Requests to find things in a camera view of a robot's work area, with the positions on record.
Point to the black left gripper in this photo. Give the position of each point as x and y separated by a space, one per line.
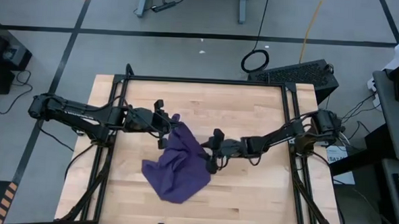
162 125

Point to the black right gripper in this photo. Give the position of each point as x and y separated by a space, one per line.
219 149

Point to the purple towel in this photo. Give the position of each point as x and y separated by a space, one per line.
180 165

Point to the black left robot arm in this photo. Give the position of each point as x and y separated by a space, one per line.
68 111

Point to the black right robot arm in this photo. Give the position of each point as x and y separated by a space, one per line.
276 137

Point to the black perforated computer tower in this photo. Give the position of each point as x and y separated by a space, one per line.
295 74

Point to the black power strip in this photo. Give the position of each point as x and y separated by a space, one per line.
163 6

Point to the grey desk leg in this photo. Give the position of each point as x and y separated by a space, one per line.
242 9
143 1

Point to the white paper sign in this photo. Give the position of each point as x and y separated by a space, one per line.
340 163

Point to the black desk base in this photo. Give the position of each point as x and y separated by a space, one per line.
377 143

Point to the black equipment stack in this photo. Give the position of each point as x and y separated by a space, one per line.
6 53

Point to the white power strip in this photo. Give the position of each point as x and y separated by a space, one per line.
372 86

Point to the grey desk top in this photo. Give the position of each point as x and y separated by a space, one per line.
398 124
390 188

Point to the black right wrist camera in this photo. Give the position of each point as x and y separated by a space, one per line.
232 148

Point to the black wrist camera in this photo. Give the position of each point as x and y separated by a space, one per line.
142 119
232 148

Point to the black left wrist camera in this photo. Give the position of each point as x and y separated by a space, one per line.
142 119

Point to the black aluminium table frame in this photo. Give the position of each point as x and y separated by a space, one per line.
204 80

